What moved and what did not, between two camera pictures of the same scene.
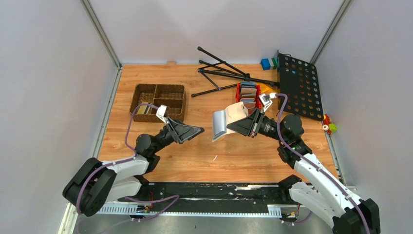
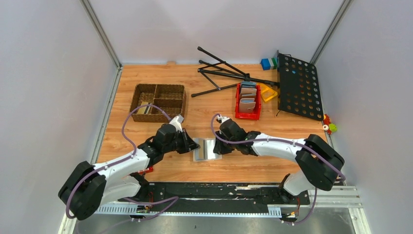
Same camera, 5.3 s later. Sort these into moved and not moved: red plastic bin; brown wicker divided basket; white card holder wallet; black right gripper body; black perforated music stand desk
Moved: white card holder wallet; black right gripper body
Not moved: black perforated music stand desk; red plastic bin; brown wicker divided basket
